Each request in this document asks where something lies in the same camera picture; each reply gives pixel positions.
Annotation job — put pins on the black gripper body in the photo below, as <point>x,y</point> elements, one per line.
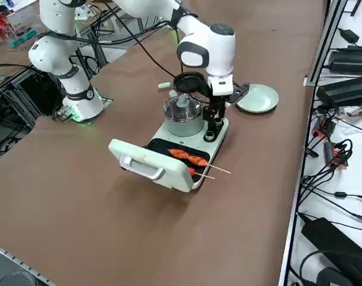
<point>239,90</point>

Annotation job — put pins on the black silver control knob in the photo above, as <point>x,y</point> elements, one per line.
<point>218,122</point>
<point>210,135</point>

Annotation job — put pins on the mint green multifunctional cooking machine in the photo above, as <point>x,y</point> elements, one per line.
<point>187,141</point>

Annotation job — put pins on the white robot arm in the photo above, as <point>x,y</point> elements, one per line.
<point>219,44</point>

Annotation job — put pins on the mint green round plate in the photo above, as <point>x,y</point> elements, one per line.
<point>258,98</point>

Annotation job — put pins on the two-piece orange sausage skewer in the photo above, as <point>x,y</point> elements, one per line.
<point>196,160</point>

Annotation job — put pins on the red sausage skewer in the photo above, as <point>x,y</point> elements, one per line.
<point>192,171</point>

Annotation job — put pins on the orange black power strip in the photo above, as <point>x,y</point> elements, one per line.
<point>324,126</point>
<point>337,158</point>

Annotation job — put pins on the large black power brick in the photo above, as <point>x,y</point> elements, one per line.
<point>350,59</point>
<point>344,89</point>
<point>335,238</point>

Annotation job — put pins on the small black power adapter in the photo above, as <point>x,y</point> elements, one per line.
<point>349,35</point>

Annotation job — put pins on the teal plastic object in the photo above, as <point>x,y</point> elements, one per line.
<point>23,37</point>

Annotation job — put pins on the aluminium profile rail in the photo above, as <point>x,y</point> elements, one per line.
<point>327,38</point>

